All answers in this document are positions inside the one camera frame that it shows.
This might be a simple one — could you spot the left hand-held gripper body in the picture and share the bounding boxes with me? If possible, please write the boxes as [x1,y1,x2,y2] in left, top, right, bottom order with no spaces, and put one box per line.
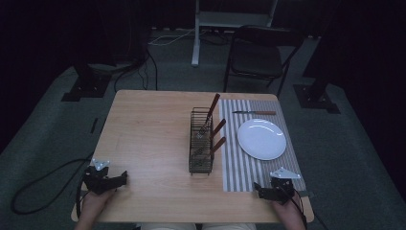
[82,158,113,196]

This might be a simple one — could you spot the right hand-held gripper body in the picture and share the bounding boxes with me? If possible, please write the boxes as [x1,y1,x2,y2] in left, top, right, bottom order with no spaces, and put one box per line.
[267,167,303,206]

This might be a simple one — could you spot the person's left hand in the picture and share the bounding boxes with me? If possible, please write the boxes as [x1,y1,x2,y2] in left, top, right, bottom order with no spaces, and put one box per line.
[78,189,117,223]

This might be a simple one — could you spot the person's right hand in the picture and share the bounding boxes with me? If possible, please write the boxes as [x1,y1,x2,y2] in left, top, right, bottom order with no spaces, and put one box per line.
[271,193,308,230]

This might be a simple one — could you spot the grey striped placemat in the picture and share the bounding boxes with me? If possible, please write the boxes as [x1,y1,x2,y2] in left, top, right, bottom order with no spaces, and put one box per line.
[217,98,307,194]

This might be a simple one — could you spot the white round plate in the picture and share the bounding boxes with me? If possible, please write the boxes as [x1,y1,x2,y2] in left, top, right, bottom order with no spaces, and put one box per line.
[237,118,287,162]

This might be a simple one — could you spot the small black floor object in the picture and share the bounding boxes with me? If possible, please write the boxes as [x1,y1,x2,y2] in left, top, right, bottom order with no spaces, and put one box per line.
[89,117,100,135]

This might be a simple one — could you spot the black stand base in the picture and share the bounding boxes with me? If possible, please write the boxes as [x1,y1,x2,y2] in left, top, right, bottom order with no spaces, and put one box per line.
[292,83,342,115]
[60,62,113,103]

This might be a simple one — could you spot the black folding chair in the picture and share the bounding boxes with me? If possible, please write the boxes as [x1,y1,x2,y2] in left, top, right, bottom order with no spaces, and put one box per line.
[222,24,305,99]

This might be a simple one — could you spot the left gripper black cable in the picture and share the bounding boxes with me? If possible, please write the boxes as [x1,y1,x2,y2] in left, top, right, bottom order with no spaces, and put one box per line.
[75,180,88,219]

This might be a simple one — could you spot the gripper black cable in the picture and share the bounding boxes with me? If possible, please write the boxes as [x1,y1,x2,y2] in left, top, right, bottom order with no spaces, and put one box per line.
[281,186,330,230]
[75,180,88,219]

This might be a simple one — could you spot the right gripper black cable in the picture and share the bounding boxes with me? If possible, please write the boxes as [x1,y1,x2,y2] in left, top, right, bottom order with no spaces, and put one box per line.
[281,186,330,230]

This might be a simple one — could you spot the long black floor cable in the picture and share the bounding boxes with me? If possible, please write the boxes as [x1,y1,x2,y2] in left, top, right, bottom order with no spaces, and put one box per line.
[10,152,94,216]

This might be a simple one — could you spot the wooden handled cutlery piece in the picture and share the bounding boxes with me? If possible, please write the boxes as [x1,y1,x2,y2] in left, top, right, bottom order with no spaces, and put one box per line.
[210,136,227,155]
[209,118,227,141]

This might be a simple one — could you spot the black wire cutlery rack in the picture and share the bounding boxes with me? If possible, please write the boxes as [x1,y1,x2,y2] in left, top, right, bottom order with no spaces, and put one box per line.
[188,106,215,176]

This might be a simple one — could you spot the wooden handled knife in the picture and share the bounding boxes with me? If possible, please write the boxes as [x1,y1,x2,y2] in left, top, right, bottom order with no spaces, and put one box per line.
[231,109,278,116]

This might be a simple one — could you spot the long wooden handled fork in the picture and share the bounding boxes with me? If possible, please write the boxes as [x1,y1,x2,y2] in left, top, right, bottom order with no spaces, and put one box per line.
[195,92,221,140]

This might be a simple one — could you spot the black floor cables bundle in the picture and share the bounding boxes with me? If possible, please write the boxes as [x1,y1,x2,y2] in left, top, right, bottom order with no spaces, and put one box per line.
[113,49,159,93]

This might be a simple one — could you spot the white floor cable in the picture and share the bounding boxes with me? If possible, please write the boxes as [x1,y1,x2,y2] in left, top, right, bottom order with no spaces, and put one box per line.
[147,28,207,47]

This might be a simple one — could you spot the white metal stand frame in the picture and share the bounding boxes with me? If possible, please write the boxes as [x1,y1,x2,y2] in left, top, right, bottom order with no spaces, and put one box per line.
[191,0,280,68]

